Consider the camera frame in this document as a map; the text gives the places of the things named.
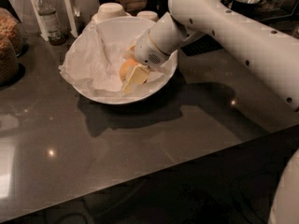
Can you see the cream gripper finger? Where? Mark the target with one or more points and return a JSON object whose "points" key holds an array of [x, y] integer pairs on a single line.
{"points": [[137, 75], [129, 53]]}

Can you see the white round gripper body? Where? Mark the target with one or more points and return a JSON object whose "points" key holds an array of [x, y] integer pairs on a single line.
{"points": [[145, 51]]}

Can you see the orange fruit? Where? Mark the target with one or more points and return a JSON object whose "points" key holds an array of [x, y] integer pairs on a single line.
{"points": [[125, 68]]}

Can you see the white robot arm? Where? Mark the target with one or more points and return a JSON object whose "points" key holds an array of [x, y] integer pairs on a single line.
{"points": [[269, 54]]}

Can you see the white bowl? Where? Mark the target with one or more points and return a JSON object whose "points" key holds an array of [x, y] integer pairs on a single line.
{"points": [[165, 75]]}

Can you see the white crumpled paper liner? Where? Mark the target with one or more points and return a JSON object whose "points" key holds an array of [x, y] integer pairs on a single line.
{"points": [[93, 59]]}

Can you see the black rubber mat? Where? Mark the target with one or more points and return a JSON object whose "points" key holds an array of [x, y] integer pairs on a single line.
{"points": [[203, 45]]}

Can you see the glass bottle black cap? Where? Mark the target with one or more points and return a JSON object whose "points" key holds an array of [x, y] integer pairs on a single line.
{"points": [[49, 16]]}

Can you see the white acrylic sign holder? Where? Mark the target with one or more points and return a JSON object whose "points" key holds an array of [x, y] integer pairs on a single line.
{"points": [[72, 14]]}

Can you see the black labelled container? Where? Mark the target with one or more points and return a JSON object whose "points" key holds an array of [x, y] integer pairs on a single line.
{"points": [[245, 7]]}

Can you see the upper cereal jar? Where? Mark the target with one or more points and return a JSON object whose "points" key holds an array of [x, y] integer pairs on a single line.
{"points": [[9, 28]]}

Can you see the cereal jar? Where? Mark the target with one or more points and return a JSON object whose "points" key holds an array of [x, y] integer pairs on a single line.
{"points": [[9, 28], [9, 66]]}

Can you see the lower cereal jar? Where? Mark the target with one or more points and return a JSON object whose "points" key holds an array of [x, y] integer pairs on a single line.
{"points": [[9, 66]]}

